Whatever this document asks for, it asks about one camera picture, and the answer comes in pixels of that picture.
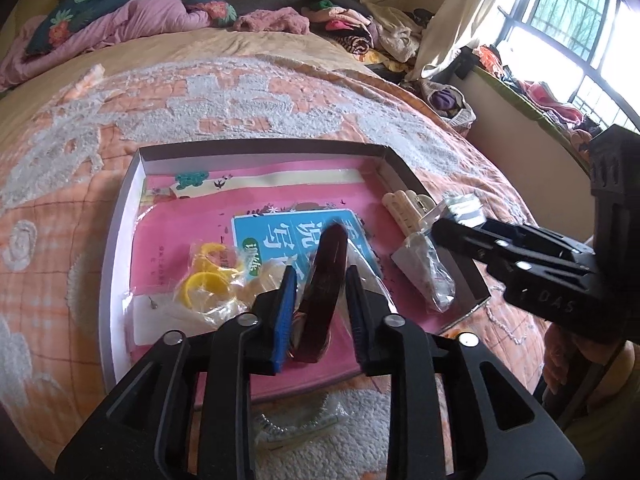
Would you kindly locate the cream curtain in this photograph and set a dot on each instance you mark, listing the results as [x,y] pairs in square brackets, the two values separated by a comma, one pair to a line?
[470,15]

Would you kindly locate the pink book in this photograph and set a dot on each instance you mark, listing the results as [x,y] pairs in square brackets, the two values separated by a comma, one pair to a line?
[200,225]

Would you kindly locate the cream hair claw clip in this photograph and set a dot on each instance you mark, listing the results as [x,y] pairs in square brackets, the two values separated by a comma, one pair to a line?
[402,207]

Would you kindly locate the silver metal hair clip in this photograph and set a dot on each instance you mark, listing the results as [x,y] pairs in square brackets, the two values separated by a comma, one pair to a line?
[460,210]

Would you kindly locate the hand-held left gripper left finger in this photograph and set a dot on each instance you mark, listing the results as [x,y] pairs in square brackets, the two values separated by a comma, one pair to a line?
[282,320]

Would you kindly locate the pile of clothes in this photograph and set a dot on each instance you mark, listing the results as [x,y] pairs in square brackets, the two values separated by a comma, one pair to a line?
[360,30]

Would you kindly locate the dark floral pillow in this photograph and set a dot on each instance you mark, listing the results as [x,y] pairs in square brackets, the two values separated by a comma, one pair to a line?
[95,0]

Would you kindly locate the shallow cardboard box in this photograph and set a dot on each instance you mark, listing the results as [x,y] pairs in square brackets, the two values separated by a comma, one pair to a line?
[120,250]

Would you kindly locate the pink duvet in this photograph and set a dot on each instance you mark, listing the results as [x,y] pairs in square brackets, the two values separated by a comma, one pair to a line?
[135,20]

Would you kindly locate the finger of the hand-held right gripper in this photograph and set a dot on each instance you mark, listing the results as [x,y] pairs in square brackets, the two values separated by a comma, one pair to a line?
[500,240]
[540,272]

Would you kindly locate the clear plastic packet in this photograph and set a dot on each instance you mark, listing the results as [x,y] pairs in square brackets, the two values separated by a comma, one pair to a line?
[425,265]

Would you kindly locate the white earring card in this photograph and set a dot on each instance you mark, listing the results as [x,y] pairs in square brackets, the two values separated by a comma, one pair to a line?
[160,320]

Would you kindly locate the clothes on windowsill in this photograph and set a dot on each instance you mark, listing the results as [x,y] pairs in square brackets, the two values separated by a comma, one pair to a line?
[545,100]

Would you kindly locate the person's right forearm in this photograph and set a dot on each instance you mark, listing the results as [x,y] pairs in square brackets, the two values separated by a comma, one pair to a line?
[617,385]

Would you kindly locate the beige bed sheet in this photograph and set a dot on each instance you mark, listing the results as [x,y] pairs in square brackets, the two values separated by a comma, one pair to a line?
[200,45]

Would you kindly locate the basket with purple cloth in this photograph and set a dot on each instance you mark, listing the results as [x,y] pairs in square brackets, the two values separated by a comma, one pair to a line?
[447,100]

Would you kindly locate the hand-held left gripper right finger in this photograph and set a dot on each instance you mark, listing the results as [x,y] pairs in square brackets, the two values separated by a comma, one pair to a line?
[357,320]

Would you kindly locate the dark red hair clip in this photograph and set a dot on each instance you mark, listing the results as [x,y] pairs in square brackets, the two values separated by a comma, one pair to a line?
[325,270]

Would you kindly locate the yellow hair rings packet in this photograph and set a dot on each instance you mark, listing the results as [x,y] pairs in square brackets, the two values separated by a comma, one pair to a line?
[205,285]

